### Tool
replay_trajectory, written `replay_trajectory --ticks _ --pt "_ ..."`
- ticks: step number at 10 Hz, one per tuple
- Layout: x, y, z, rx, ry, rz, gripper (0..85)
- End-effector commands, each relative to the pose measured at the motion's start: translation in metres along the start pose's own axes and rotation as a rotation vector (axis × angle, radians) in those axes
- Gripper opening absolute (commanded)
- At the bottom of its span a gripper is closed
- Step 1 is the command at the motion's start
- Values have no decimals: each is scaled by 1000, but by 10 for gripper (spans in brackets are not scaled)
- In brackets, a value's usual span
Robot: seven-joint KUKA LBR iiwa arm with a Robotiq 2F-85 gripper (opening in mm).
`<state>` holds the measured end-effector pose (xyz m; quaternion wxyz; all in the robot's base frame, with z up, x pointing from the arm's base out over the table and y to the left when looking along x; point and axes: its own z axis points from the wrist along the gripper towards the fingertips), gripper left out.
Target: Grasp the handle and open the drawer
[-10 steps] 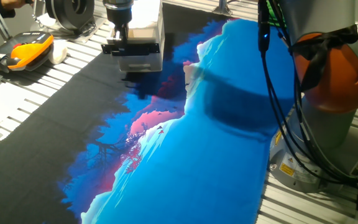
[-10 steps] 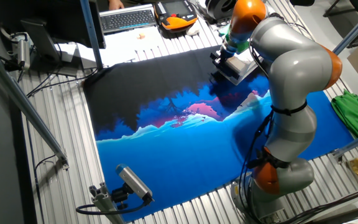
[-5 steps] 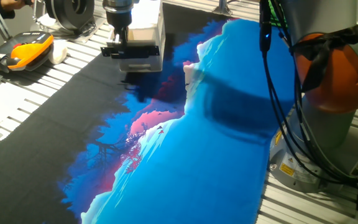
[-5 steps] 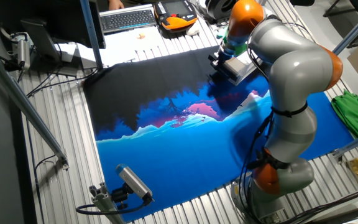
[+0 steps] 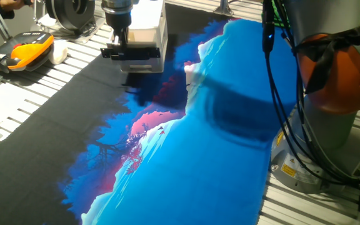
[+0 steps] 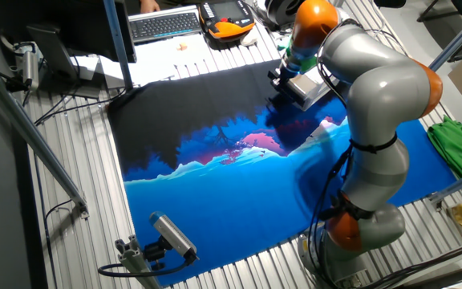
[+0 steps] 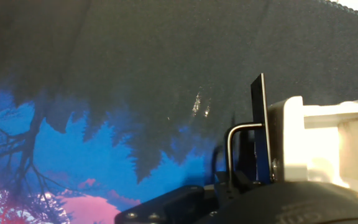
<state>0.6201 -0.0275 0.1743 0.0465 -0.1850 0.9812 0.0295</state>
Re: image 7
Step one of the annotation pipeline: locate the metal wire drawer handle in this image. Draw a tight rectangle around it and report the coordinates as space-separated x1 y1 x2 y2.
226 122 264 194

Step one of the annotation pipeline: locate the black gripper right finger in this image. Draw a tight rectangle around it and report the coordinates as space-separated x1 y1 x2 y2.
242 177 272 189

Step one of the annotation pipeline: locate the landscape print desk mat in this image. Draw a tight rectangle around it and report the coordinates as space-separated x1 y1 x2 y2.
0 0 358 224

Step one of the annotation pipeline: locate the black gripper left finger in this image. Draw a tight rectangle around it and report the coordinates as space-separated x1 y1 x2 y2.
114 172 241 224

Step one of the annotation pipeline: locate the white drawer with dividers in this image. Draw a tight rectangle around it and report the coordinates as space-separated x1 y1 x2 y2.
267 95 358 198

